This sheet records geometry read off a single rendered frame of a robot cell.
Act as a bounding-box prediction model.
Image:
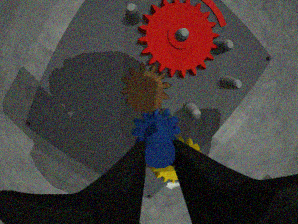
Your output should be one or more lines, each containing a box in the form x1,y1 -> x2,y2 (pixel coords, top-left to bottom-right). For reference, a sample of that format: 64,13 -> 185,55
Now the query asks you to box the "white curved arrow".
165,181 -> 180,189

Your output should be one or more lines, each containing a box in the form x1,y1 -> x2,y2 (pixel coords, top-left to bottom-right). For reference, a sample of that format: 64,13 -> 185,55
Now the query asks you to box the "yellow gear with black stripe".
150,136 -> 201,184

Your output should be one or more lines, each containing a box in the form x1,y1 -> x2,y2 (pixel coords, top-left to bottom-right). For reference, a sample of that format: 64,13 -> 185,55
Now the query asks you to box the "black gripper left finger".
0,141 -> 146,224

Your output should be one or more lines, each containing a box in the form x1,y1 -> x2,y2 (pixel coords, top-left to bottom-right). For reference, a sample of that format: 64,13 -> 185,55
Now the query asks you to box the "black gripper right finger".
173,139 -> 298,224

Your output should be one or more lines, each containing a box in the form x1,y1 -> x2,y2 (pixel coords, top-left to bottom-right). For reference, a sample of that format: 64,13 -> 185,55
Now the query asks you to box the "red gear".
137,0 -> 220,79

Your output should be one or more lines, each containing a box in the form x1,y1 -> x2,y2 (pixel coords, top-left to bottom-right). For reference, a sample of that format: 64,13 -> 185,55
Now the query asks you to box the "blue gear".
132,108 -> 181,169

